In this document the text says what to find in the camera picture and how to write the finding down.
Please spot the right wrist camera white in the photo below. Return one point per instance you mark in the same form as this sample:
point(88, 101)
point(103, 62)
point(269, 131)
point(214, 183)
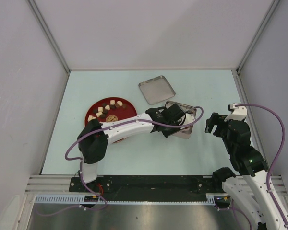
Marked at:
point(238, 112)

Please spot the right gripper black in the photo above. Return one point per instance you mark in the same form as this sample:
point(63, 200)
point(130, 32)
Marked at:
point(219, 120)

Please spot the silver tin lid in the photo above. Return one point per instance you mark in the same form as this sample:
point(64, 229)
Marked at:
point(156, 90)

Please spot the pink square tin box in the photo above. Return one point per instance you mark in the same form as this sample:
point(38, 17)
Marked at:
point(185, 132)

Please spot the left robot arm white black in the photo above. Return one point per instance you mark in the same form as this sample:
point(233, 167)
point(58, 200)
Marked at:
point(96, 136)

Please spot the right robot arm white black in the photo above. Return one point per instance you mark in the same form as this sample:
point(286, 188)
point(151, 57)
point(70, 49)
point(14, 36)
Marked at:
point(262, 207)

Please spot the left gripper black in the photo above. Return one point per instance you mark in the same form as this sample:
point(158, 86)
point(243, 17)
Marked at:
point(166, 133)

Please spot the red round plate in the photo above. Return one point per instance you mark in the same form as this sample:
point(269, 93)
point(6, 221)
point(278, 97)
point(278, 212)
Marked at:
point(105, 112)

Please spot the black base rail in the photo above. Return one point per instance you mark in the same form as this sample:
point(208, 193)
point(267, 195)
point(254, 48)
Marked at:
point(155, 187)

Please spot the white slotted cable duct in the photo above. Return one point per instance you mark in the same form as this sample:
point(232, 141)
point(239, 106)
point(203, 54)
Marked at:
point(93, 200)

